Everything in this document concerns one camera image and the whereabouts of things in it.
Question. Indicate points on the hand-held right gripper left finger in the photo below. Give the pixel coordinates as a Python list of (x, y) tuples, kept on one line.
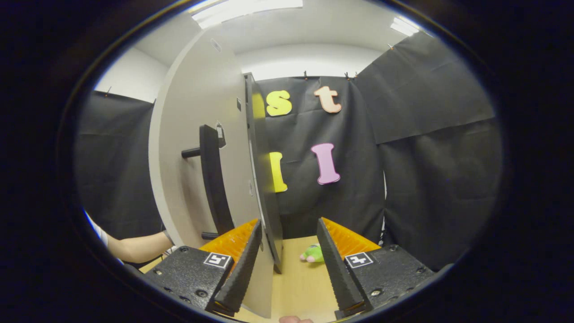
[(240, 273)]

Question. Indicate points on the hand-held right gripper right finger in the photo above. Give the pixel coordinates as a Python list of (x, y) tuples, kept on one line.
[(338, 269)]

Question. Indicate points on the dark grey cabinet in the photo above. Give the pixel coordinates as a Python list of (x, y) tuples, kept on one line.
[(269, 215)]

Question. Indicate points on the grey cabinet door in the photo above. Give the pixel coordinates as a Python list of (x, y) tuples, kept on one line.
[(193, 98)]

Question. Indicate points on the green and pink toy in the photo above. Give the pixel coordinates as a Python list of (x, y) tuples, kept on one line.
[(313, 254)]

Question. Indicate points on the black backdrop cloth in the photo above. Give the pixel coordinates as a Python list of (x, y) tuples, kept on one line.
[(426, 157)]

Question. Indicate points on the ceiling light panel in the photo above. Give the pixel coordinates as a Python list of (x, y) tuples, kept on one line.
[(246, 11), (405, 27)]

